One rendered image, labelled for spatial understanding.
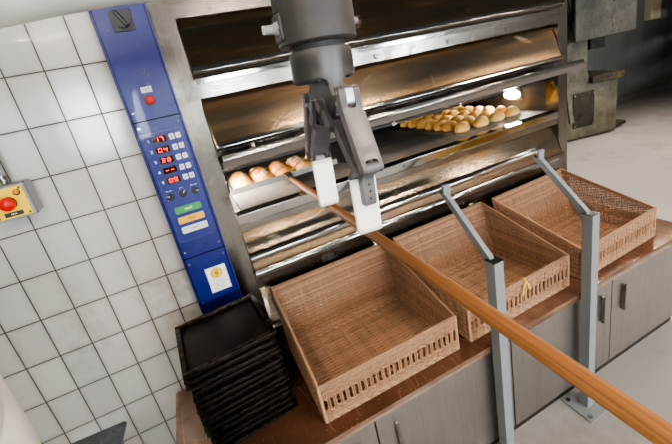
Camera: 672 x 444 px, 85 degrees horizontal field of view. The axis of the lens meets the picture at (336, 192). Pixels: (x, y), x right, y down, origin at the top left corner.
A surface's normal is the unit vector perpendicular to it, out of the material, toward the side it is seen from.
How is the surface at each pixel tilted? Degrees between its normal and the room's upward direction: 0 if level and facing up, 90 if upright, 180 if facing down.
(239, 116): 70
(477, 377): 90
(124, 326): 90
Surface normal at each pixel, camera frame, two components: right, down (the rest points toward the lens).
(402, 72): 0.31, -0.11
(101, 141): 0.40, 0.22
